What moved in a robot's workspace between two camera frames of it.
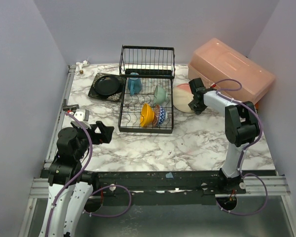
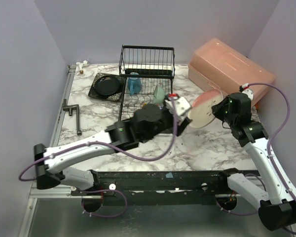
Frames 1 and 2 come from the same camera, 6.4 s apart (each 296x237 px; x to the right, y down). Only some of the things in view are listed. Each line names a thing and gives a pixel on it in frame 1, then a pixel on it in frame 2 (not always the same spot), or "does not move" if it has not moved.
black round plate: (107, 85) does not move
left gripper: (94, 133) to (178, 127)
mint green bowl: (160, 95) does not move
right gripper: (198, 95) to (217, 110)
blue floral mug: (134, 84) does not move
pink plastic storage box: (229, 72) does not move
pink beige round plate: (182, 96) to (201, 113)
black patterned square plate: (116, 97) does not move
